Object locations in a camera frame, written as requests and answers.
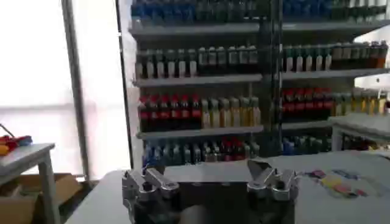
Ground white side table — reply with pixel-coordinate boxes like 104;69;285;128
328;113;390;153

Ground small white table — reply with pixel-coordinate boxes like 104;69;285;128
0;142;62;224

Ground shelf rack with bottles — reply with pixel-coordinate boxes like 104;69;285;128
117;0;390;171

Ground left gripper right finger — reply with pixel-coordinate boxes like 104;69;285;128
246;159;300;202

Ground red yellow blue toys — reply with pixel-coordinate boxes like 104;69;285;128
0;123;34;156

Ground grey metal window post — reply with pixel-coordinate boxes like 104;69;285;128
60;0;91;181

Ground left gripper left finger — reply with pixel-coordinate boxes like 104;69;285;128
121;166;180;211

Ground pale shirt with colourful print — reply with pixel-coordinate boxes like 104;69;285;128
264;150;390;224

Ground brown cardboard box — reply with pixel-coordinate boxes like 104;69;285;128
0;172;83;224

